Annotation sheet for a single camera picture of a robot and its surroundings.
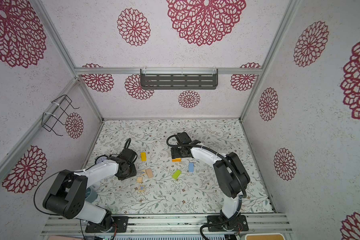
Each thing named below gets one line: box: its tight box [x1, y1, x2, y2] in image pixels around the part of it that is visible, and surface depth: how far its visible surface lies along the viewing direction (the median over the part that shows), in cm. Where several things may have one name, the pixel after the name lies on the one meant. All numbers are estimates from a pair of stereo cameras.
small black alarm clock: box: [94, 154, 108, 165], surface depth 97 cm
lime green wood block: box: [172, 169, 182, 180], surface depth 93 cm
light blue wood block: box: [189, 162, 194, 173], surface depth 97 cm
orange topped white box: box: [245, 233, 286, 240], surface depth 68 cm
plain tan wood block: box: [145, 168, 153, 178], surface depth 93 cm
